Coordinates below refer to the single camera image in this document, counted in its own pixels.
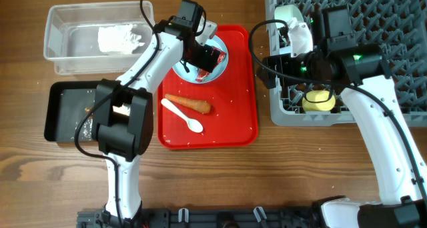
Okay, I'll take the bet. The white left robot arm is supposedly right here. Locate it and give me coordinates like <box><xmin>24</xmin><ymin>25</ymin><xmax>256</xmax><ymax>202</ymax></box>
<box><xmin>88</xmin><ymin>0</ymin><xmax>220</xmax><ymax>227</ymax></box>

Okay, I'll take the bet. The white plastic spoon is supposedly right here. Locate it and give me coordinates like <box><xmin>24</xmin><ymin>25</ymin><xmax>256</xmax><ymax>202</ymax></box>
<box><xmin>161</xmin><ymin>98</ymin><xmax>203</xmax><ymax>133</ymax></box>

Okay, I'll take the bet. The mint green bowl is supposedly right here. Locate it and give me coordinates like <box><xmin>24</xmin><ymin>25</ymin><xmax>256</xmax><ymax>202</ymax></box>
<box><xmin>274</xmin><ymin>5</ymin><xmax>307</xmax><ymax>30</ymax></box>

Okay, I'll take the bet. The white napkin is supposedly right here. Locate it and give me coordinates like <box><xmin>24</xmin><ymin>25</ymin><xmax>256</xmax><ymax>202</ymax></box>
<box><xmin>97</xmin><ymin>24</ymin><xmax>145</xmax><ymax>55</ymax></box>

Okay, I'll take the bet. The red plastic tray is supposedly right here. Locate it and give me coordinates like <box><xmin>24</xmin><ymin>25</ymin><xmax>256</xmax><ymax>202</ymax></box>
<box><xmin>157</xmin><ymin>25</ymin><xmax>258</xmax><ymax>150</ymax></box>

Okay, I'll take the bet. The red snack wrapper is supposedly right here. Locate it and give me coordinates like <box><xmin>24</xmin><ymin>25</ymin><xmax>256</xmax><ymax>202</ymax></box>
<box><xmin>195</xmin><ymin>47</ymin><xmax>227</xmax><ymax>83</ymax></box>

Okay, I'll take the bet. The black waste tray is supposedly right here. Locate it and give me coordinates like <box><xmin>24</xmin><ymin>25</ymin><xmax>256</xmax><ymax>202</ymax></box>
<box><xmin>44</xmin><ymin>81</ymin><xmax>98</xmax><ymax>143</ymax></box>

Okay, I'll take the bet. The yellow plastic cup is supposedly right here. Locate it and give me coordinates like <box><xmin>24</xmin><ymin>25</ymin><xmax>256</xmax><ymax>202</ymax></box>
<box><xmin>302</xmin><ymin>90</ymin><xmax>336</xmax><ymax>111</ymax></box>

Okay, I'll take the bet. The light blue plate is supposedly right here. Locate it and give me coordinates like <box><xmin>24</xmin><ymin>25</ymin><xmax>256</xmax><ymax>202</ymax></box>
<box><xmin>172</xmin><ymin>35</ymin><xmax>229</xmax><ymax>84</ymax></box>

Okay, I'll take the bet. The orange carrot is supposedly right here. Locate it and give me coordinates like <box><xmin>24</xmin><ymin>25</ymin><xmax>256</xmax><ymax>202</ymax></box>
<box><xmin>165</xmin><ymin>94</ymin><xmax>211</xmax><ymax>114</ymax></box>

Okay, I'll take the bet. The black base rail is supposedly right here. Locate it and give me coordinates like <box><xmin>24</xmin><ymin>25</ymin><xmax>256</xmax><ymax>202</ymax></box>
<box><xmin>76</xmin><ymin>206</ymin><xmax>371</xmax><ymax>228</ymax></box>

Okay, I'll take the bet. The white rice pile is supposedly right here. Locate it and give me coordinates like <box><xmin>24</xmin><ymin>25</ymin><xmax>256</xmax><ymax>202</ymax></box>
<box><xmin>79</xmin><ymin>117</ymin><xmax>93</xmax><ymax>141</ymax></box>

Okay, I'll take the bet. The clear plastic bin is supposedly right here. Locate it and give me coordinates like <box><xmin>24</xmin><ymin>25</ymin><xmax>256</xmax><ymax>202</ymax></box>
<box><xmin>43</xmin><ymin>1</ymin><xmax>155</xmax><ymax>75</ymax></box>

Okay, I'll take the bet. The grey dishwasher rack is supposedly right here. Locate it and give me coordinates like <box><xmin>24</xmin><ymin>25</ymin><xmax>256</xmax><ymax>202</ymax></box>
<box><xmin>265</xmin><ymin>0</ymin><xmax>426</xmax><ymax>127</ymax></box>

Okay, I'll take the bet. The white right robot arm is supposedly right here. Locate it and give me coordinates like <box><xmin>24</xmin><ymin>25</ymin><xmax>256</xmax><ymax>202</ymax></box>
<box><xmin>259</xmin><ymin>5</ymin><xmax>426</xmax><ymax>227</ymax></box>

